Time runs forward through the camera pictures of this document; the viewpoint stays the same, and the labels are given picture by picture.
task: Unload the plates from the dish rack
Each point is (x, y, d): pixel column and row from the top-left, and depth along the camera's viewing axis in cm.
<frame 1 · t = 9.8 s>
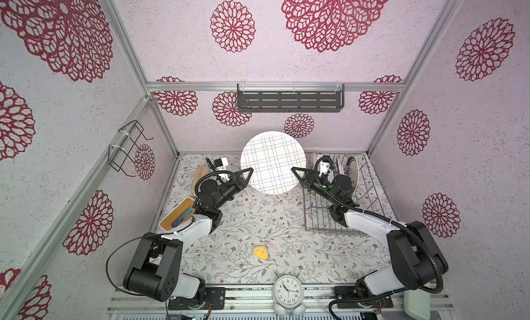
left hand: (254, 170, 78), fingers closed
right hand: (290, 169, 75), fingers closed
plaid beige plate: (271, 154, 81), point 30 cm above the table
dark rimmed plate in rack: (352, 168, 108), point 6 cm above the table
yellow cheese toy: (261, 252, 85), point 2 cm above the table

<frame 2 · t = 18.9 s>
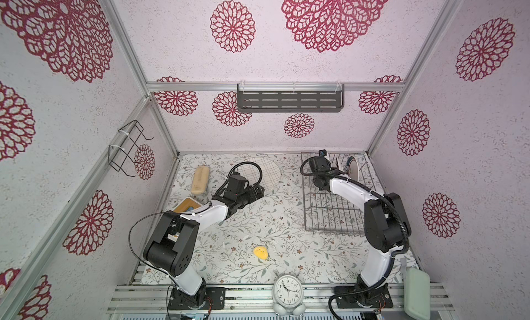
left hand: (258, 193, 93), fingers open
right hand: (330, 170, 94), fingers closed
plaid beige plate: (270, 174, 113), on the table
the other named things where they were.

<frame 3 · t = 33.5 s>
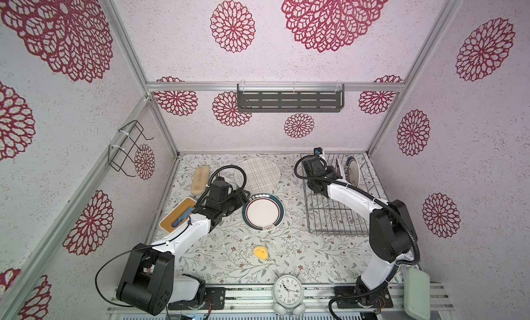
left hand: (247, 197, 87), fingers open
right hand: (325, 167, 90), fingers closed
green rimmed white plate: (263, 212, 101), on the table
the other named things where they were.

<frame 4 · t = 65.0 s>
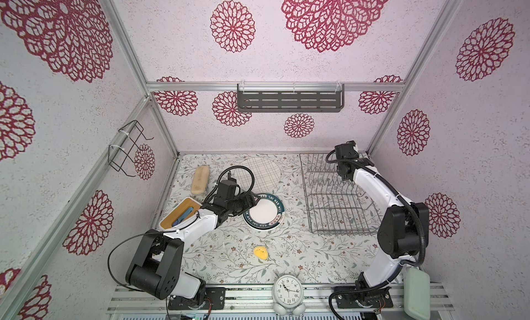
left hand: (257, 201, 88), fingers open
right hand: (360, 165, 87), fingers closed
green rimmed plate: (263, 223, 92), point 3 cm above the table
